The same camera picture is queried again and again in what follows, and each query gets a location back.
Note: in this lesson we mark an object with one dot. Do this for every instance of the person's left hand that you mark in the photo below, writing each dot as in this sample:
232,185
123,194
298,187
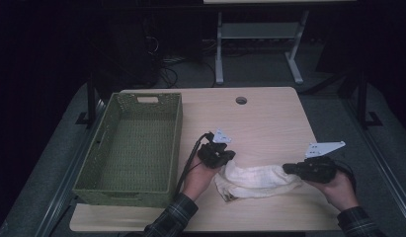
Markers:
197,179

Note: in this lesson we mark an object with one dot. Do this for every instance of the aluminium floor rail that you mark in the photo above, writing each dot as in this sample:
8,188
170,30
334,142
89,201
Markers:
388,164
70,171

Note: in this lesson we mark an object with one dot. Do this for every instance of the person's right hand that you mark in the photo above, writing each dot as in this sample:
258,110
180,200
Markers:
340,192

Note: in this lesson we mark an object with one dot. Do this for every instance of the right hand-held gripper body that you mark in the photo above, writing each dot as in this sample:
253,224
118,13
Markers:
317,169

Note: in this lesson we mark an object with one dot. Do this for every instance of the green woven plastic basket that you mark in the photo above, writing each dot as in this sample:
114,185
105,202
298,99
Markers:
138,148

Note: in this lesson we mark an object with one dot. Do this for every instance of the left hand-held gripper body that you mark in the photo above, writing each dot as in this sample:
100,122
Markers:
212,154

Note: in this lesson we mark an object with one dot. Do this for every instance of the white towel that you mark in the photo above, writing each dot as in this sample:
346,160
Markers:
256,181

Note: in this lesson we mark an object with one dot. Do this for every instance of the black metal post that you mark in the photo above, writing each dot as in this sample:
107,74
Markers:
91,102
362,98

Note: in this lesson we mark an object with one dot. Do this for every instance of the white-framed desk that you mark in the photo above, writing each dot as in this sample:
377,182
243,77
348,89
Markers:
256,30

